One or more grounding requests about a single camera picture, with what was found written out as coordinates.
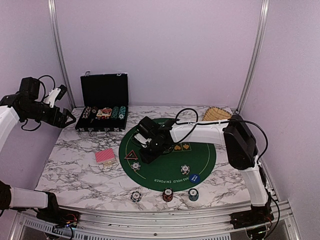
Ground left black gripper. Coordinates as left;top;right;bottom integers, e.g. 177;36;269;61
22;101;76;128

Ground black triangular dealer button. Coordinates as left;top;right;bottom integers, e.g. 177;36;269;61
124;150;139;160

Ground white chips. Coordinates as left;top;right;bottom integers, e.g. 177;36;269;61
180;164;190;175
131;162;141;171

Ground blue small blind button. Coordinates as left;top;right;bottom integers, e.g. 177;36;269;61
189;173;201;184

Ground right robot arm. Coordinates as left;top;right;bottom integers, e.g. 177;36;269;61
136;114;272;224

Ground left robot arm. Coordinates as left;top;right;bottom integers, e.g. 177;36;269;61
0;77;77;224

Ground beige blue chips in case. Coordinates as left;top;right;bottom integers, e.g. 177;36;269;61
81;106;92;119

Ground brown chips in case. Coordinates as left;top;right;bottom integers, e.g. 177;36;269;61
91;106;98;114

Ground card deck in case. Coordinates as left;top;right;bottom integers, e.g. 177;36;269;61
95;107;112;120

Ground round green poker mat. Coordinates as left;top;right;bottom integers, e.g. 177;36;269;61
118;125;217;192

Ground black poker chip case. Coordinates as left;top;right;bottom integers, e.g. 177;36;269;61
75;73;129;133

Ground teal chips row in case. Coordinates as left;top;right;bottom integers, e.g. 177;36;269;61
118;106;126;120

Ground green chips row in case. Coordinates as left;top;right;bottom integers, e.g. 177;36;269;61
110;106;120;120

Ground red playing card deck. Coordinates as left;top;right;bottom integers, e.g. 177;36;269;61
95;148;117;167

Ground red black chip stack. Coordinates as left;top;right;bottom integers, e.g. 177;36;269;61
162;188;173;202

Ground woven bamboo tray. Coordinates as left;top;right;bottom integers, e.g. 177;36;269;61
202;106;232;121

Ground teal chip stack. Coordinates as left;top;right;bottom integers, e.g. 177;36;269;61
188;188;199;202

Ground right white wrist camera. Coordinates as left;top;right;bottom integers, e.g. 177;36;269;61
134;133;151;148

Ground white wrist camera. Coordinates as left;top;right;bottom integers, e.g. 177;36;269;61
43;84;67;108
134;133;151;148

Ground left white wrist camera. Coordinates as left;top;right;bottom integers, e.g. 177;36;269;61
43;84;67;108

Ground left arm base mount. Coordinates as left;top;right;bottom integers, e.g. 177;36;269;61
36;209;80;228

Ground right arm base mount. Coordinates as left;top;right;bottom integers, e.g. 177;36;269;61
230;210;275;229

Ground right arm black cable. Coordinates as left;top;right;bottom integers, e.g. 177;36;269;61
131;107;282;233

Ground right aluminium frame post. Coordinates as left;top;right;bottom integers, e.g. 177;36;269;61
236;0;270;113

